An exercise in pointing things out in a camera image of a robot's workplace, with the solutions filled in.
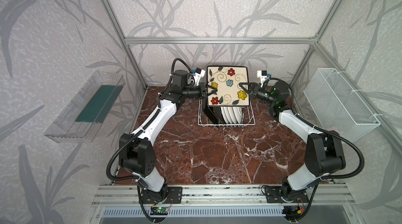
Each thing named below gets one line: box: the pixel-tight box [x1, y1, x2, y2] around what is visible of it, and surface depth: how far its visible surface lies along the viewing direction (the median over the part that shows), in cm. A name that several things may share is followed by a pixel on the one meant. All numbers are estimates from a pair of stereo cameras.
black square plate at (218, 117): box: [211, 106, 227, 125], surface depth 90 cm
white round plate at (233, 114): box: [228, 106, 239, 124], surface depth 89 cm
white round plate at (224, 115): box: [220, 106, 230, 125], surface depth 89 cm
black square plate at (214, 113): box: [202, 98, 226, 125], surface depth 88 cm
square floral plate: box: [206, 65, 250, 107], surface depth 78 cm
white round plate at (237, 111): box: [232, 106, 243, 124], surface depth 93 cm
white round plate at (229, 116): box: [223, 106, 234, 125], surface depth 89 cm
